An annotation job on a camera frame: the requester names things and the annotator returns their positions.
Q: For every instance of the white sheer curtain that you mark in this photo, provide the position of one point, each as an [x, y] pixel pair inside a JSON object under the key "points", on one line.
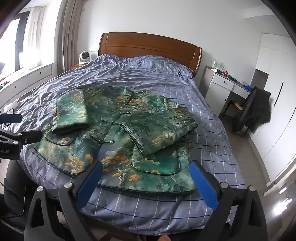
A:
{"points": [[32, 34]]}

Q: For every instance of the bed with blue checked cover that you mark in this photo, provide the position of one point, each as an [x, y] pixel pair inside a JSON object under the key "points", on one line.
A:
{"points": [[150, 76]]}

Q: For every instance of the green patterned jacket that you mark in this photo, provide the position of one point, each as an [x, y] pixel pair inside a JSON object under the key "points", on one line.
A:
{"points": [[143, 115]]}

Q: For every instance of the dark jacket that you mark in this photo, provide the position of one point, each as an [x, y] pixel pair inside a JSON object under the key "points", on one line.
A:
{"points": [[259, 109]]}

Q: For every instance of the window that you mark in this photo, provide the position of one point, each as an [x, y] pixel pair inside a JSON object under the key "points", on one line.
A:
{"points": [[9, 46]]}

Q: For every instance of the small blue item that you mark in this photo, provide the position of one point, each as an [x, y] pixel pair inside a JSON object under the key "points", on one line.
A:
{"points": [[247, 87]]}

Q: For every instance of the white desk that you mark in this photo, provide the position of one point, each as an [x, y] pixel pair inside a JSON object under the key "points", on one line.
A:
{"points": [[222, 85]]}

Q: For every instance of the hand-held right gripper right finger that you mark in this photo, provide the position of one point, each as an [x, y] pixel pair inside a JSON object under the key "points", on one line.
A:
{"points": [[204, 185]]}

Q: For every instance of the person's right hand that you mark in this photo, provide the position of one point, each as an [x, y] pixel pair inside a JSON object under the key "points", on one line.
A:
{"points": [[165, 238]]}

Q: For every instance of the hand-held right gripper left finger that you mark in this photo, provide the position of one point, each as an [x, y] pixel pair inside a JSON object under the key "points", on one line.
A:
{"points": [[89, 183]]}

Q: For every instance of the white window bench cabinet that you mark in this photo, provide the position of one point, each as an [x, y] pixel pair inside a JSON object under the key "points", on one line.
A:
{"points": [[34, 76]]}

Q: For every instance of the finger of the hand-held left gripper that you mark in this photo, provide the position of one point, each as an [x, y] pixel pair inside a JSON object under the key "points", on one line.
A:
{"points": [[27, 136], [11, 118]]}

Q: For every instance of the wooden chair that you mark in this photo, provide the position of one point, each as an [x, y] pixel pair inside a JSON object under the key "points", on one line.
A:
{"points": [[237, 105]]}

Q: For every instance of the white desk fan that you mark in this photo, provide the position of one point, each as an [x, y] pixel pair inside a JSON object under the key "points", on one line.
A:
{"points": [[83, 56]]}

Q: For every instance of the white wardrobe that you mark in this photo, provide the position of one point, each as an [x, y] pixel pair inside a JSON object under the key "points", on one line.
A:
{"points": [[277, 92]]}

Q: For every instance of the wooden nightstand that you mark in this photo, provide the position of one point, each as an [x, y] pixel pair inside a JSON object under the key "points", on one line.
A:
{"points": [[75, 66]]}

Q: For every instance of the clear glass bottle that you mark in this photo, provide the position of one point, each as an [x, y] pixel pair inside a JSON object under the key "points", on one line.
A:
{"points": [[215, 63]]}

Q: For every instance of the brown curtain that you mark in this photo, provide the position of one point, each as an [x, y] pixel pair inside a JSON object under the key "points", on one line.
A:
{"points": [[69, 34]]}

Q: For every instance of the wooden headboard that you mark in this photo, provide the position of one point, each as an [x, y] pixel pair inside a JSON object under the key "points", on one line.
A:
{"points": [[150, 46]]}

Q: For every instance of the white cloth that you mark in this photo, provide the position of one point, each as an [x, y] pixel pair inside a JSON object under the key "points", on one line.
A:
{"points": [[10, 108]]}

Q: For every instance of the small colourful trinkets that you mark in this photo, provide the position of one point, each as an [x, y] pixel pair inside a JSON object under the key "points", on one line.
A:
{"points": [[2, 84]]}

